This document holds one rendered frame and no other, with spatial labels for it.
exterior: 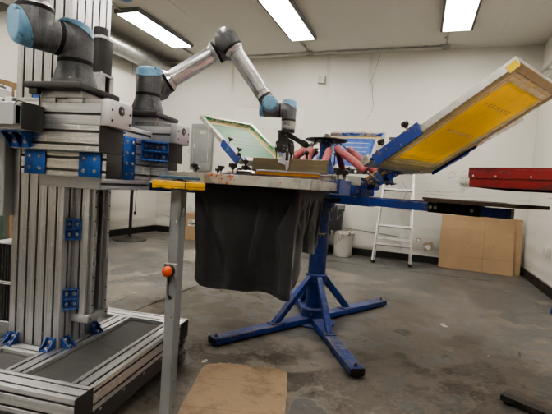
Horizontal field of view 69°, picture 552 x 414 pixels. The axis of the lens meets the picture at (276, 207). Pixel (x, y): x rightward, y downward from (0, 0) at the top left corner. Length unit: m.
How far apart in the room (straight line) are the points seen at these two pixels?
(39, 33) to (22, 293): 1.05
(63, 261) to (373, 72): 5.30
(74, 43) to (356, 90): 5.11
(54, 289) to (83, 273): 0.12
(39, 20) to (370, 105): 5.18
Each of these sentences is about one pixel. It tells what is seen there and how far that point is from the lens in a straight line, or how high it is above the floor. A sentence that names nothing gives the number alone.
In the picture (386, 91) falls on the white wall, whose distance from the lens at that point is 6.28.
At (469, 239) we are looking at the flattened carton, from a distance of 6.05.
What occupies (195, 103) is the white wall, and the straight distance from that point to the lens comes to 7.26.
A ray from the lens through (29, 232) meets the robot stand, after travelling 1.96.
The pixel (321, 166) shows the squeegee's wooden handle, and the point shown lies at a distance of 2.04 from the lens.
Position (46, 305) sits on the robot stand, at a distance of 1.95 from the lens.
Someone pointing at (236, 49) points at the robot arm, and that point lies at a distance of 2.05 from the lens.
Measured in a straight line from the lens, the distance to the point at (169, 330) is 1.48.
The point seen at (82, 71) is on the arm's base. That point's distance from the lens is 1.63.
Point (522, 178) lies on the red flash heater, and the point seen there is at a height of 1.06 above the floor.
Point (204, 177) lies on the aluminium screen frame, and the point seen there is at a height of 0.97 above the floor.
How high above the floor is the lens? 0.96
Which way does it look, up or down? 3 degrees down
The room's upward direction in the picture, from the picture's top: 4 degrees clockwise
